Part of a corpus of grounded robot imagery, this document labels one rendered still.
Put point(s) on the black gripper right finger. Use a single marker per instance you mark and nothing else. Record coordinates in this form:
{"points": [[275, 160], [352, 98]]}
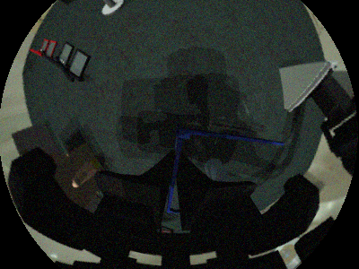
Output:
{"points": [[195, 190]]}

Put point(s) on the grey rectangular panel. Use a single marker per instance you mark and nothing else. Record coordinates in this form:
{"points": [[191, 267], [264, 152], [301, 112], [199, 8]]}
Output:
{"points": [[38, 135]]}

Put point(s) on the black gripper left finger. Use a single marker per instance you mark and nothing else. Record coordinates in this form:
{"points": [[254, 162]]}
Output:
{"points": [[150, 188]]}

